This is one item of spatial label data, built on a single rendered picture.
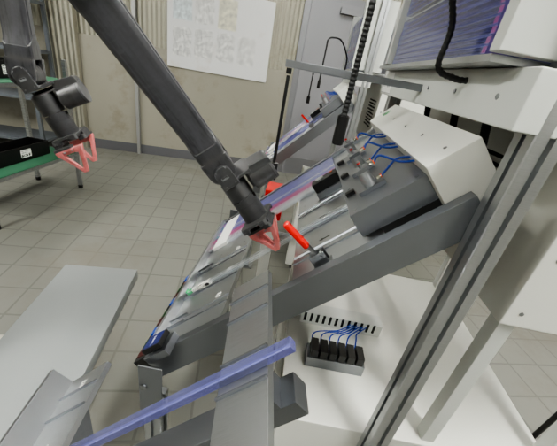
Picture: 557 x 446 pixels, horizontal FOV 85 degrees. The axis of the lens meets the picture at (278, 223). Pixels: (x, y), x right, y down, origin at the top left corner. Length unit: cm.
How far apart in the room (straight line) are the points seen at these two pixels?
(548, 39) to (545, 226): 28
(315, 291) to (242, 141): 390
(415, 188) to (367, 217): 9
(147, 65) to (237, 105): 375
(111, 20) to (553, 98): 56
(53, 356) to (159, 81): 73
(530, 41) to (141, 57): 50
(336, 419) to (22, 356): 78
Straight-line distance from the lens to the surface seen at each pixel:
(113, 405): 161
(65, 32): 463
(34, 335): 108
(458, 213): 53
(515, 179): 49
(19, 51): 100
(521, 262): 66
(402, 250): 53
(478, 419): 107
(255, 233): 71
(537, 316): 70
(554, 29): 50
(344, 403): 90
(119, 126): 463
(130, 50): 56
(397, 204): 54
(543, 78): 47
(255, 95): 428
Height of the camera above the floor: 133
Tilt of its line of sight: 27 degrees down
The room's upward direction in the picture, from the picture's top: 11 degrees clockwise
